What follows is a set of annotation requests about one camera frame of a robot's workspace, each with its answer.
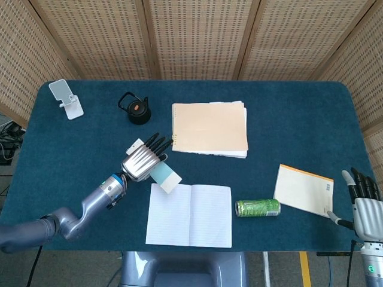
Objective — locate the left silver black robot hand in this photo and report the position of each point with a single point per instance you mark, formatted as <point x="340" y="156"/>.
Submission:
<point x="140" y="163"/>

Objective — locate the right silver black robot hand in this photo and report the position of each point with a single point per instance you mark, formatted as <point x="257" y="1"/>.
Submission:
<point x="368" y="215"/>

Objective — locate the teal cream bookmark with tassel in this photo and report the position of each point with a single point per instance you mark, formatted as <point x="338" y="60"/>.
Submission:
<point x="167" y="179"/>

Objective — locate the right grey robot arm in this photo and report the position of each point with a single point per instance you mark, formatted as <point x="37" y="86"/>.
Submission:
<point x="372" y="269"/>

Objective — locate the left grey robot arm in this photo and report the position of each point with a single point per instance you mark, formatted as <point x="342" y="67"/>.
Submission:
<point x="95" y="198"/>

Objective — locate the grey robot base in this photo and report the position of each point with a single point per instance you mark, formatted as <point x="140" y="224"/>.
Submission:
<point x="182" y="269"/>

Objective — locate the black cast iron teapot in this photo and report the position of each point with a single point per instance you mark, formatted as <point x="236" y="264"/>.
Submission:
<point x="139" y="115"/>

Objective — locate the blue table cloth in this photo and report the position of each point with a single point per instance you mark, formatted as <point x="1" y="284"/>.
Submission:
<point x="89" y="143"/>

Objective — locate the cream notepad with orange binding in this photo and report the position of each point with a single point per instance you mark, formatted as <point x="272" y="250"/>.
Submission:
<point x="302" y="188"/>

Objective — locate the beige folder paper stack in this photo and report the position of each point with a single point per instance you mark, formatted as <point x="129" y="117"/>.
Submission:
<point x="209" y="128"/>

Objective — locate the open lined notebook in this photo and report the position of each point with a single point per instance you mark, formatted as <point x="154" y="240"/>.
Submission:
<point x="206" y="218"/>

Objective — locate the white phone stand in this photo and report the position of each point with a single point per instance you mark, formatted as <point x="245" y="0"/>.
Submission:
<point x="73" y="109"/>

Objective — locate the green drink can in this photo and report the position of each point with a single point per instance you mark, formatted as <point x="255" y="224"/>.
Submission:
<point x="257" y="208"/>

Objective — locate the woven wooden folding screen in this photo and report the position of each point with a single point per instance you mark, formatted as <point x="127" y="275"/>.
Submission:
<point x="104" y="39"/>

